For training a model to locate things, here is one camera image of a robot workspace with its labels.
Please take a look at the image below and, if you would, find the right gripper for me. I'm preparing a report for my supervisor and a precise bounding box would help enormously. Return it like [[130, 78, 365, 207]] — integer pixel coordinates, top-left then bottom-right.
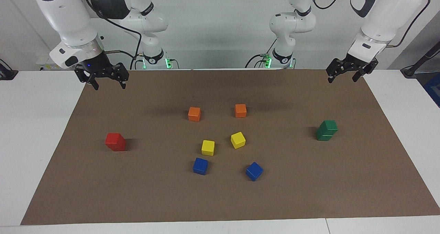
[[74, 51, 130, 91]]

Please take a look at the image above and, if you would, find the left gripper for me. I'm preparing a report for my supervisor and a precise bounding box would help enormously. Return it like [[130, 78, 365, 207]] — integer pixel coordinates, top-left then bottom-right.
[[326, 53, 379, 84]]

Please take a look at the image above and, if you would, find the green block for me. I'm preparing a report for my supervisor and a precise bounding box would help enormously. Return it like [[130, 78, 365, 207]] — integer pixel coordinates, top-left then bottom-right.
[[316, 127, 334, 142], [319, 120, 339, 136]]

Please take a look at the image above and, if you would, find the black stand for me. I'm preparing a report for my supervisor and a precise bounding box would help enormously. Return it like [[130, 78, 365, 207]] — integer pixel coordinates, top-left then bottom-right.
[[0, 58, 19, 81], [400, 41, 440, 79]]

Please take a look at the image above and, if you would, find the yellow block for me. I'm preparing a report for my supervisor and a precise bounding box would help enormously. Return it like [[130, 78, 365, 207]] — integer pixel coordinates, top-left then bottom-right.
[[201, 140, 216, 156], [230, 131, 246, 149]]

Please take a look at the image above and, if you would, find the blue block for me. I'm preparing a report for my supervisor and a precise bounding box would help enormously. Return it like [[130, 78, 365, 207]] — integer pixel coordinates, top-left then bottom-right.
[[192, 157, 209, 176], [245, 161, 264, 182]]

